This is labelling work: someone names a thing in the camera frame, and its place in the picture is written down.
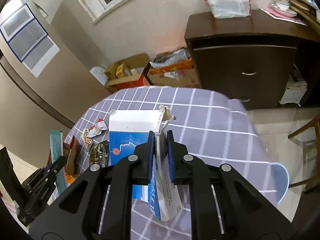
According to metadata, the teal package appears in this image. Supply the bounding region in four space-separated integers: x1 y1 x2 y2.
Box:
49 130 67 196

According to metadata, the blue white milk carton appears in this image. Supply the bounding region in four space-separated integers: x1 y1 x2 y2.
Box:
109 105 182 222

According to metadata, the light blue trash bin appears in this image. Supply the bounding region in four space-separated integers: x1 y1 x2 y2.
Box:
271 162 290 204

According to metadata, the brown snack packet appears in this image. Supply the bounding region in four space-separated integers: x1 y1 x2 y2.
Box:
63 136 80 176

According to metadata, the dark snack bag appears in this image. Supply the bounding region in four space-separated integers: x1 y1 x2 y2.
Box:
89 140 110 167

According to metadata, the red white candy wrapper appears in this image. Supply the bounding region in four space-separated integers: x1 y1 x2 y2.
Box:
81 119 108 148

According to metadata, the purple checked tablecloth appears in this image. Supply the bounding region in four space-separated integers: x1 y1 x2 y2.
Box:
65 87 283 239

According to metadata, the cardboard box with items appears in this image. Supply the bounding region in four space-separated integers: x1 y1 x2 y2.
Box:
104 53 152 93

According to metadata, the orange cardboard box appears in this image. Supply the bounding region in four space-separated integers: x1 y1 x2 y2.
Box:
148 48 201 88

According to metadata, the wooden chair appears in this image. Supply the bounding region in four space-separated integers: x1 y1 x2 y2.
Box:
287 113 320 193

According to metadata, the dark brown drawer cabinet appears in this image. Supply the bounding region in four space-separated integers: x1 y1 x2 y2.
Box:
184 10 319 109

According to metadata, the white box under desk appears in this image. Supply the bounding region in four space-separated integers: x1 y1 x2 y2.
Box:
279 75 308 106

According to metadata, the pink paper sheet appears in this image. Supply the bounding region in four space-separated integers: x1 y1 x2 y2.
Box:
260 8 307 26

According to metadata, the wooden desk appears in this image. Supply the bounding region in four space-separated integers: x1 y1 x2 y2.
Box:
290 0 319 28

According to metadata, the wall poster with blue borders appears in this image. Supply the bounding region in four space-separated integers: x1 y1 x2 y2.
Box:
1 4 60 78

